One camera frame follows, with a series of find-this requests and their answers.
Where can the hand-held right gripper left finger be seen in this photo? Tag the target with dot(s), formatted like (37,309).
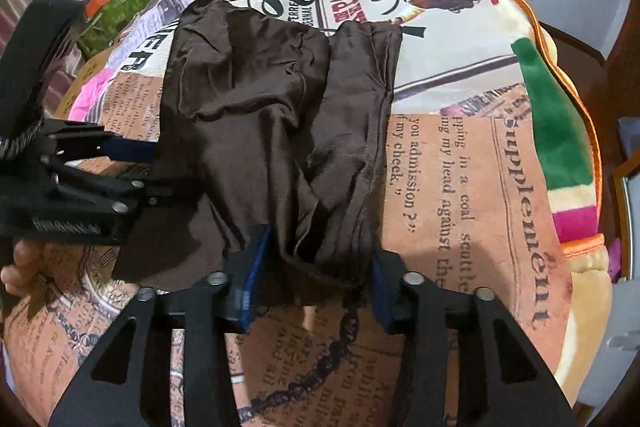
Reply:
(250,287)

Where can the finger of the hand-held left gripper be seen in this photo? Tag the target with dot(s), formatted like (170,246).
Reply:
(130,151)
(150,192)

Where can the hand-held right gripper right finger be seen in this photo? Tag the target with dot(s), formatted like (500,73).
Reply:
(382,302)

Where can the brown shirt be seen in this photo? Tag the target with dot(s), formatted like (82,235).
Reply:
(260,117)

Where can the person's left hand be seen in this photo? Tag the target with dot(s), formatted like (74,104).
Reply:
(20,267)

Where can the wooden lap desk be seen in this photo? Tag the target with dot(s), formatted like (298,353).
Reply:
(75,74)

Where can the pink garment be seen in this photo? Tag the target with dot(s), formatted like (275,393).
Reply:
(92,89)

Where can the green patterned bag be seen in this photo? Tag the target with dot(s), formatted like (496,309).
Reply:
(117,14)

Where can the printed blanket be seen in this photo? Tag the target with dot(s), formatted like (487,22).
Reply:
(465,147)

